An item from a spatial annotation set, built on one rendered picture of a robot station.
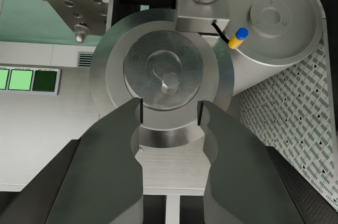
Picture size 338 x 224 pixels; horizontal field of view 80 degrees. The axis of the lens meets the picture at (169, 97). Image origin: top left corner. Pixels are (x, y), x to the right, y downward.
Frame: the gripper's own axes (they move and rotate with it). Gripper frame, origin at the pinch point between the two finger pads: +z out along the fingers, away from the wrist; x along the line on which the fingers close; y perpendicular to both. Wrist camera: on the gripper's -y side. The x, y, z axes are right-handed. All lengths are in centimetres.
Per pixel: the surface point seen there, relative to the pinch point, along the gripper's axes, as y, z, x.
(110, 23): -2.2, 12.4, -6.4
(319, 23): -3.4, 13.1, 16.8
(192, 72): 0.6, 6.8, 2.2
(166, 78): 0.0, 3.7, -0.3
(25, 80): 18, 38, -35
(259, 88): 9.3, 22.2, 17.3
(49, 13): 31, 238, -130
